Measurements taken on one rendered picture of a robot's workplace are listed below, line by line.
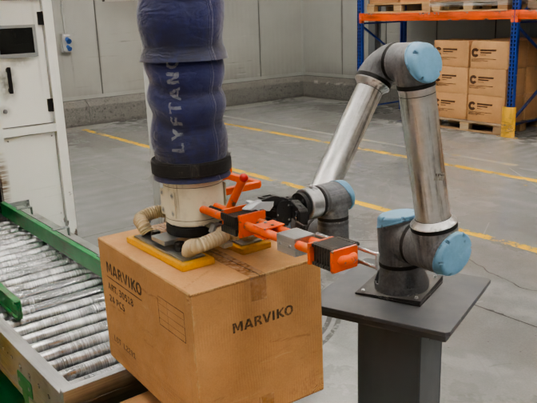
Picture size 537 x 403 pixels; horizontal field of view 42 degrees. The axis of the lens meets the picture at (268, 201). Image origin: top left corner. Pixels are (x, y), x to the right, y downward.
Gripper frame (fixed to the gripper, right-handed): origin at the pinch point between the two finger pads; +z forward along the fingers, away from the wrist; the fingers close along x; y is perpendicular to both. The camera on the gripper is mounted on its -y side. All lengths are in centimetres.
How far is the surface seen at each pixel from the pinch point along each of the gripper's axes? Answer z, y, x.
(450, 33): -834, 579, 4
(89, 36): -378, 935, 19
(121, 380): 16, 52, -62
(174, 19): 7, 18, 51
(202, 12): 0, 16, 52
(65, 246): -21, 187, -59
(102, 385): 22, 52, -62
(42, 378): 35, 70, -62
